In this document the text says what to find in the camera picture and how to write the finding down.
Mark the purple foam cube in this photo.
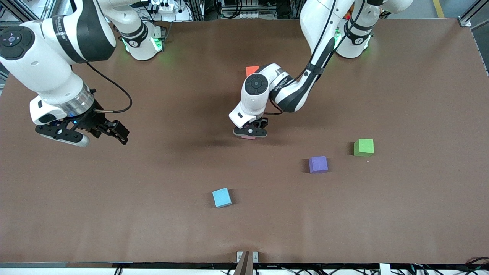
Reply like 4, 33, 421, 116
308, 156, 329, 174

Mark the light blue foam cube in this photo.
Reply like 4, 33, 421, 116
212, 188, 232, 209

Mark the green foam cube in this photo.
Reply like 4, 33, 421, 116
353, 139, 375, 157

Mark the white power strip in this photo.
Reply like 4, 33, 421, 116
147, 0, 181, 13

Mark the aluminium frame profile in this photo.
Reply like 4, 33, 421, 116
0, 0, 58, 23
458, 0, 489, 28

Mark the metal bracket with brown strip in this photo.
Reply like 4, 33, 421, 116
234, 251, 259, 275

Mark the red and black cable bundle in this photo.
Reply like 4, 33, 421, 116
463, 257, 489, 275

